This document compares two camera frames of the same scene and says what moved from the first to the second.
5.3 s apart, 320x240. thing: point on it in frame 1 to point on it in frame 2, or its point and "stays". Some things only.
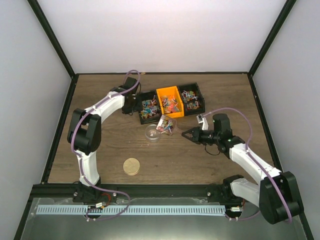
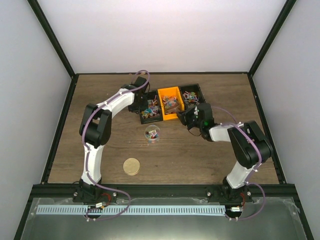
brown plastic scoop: [167, 126] to [172, 108]
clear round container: [151, 133] stays
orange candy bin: [171, 101] stays
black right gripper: [197, 131] to [184, 117]
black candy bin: [192, 98] stays
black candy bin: [149, 107] stays
